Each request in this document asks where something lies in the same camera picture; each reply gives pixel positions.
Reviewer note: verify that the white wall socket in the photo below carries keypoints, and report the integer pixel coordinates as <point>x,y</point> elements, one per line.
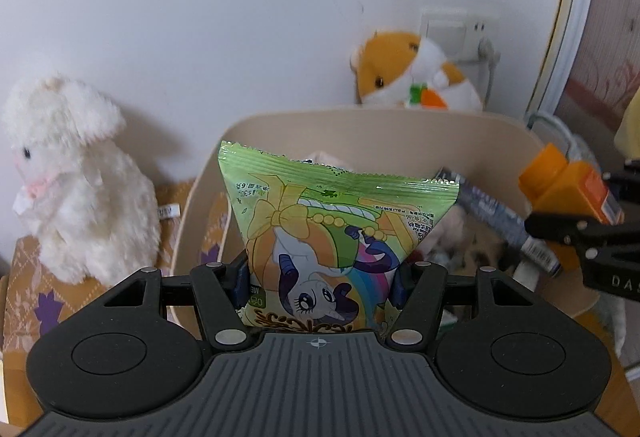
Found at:
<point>450,24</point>

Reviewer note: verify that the green cartoon snack bag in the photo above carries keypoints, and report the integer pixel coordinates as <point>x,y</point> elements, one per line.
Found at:
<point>325,227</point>

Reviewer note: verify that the yellow bedding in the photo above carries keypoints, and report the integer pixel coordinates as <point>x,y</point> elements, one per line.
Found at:
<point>630,132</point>

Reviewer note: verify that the beige plastic basket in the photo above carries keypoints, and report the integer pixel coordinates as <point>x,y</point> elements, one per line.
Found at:
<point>475,142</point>

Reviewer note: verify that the dark blue packet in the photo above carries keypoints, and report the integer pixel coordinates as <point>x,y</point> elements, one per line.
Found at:
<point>490,212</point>

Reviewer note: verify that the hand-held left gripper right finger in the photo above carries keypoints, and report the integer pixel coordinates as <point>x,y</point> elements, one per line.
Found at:
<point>400,284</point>

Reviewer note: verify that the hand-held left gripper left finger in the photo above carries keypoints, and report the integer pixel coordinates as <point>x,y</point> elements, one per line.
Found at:
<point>241,279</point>

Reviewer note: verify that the orange white plush hamster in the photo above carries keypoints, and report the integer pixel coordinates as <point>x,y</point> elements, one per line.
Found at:
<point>385,62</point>

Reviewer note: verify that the patterned brown cardboard box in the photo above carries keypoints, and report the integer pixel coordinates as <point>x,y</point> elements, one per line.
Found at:
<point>35,277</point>

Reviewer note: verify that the white plush lamb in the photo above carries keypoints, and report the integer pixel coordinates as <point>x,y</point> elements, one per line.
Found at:
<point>90,177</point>

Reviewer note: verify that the orange plastic bottle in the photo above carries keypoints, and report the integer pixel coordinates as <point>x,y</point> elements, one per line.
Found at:
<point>565,187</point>

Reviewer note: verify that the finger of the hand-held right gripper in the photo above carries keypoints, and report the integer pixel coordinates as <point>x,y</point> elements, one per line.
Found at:
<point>555,224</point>
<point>627,187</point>

